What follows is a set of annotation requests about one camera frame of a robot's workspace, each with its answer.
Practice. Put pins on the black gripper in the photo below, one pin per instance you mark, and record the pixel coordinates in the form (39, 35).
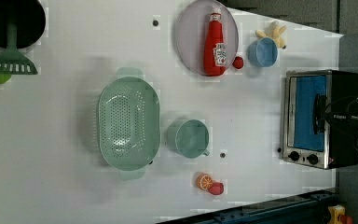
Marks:
(340, 117)

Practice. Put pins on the oven door with black handle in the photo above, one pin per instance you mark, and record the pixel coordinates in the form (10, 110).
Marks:
(305, 138)

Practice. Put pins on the black toaster oven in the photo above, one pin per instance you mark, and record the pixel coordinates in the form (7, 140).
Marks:
(342, 137)

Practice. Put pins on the yellow red emergency button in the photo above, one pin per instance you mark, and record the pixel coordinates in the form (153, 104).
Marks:
(338, 215)

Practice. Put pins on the blue bowl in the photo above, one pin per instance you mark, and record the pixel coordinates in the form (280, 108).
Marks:
(262, 52)

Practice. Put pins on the yellow toy banana bunch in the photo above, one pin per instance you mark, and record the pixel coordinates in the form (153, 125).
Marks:
(274, 31)

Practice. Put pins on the small red strawberry toy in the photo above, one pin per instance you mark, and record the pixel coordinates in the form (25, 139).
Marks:
(238, 62)

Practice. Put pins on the red ketchup bottle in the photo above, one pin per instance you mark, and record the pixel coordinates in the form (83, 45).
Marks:
(215, 55)

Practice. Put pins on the orange slice toy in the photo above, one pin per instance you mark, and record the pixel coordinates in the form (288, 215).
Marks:
(204, 181)

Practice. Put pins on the green mug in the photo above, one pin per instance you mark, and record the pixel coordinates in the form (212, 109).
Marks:
(188, 138)

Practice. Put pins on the grey round plate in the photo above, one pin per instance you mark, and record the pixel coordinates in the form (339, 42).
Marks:
(191, 31)

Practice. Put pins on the green plastic colander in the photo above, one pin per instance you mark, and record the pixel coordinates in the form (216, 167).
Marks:
(128, 121)

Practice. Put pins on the black pot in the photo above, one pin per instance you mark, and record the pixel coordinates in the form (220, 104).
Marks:
(29, 17)

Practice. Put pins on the green slotted spatula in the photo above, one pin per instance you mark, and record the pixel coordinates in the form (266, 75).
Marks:
(13, 62)

